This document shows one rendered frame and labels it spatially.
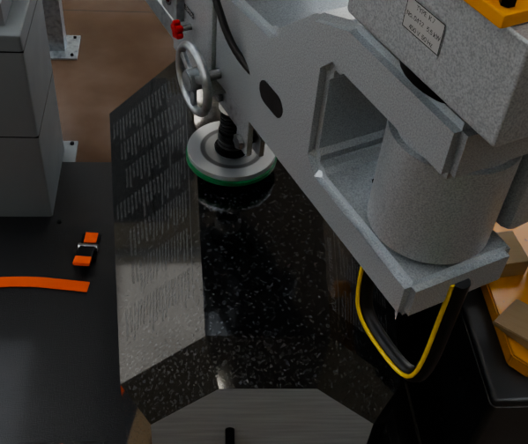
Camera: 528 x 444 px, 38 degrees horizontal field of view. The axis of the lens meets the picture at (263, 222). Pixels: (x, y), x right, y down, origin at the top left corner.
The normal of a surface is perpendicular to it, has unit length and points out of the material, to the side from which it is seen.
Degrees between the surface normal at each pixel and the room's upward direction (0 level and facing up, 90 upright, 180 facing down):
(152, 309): 45
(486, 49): 90
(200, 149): 0
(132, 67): 0
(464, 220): 90
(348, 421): 90
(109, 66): 0
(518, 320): 11
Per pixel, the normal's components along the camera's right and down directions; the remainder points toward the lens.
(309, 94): -0.89, 0.29
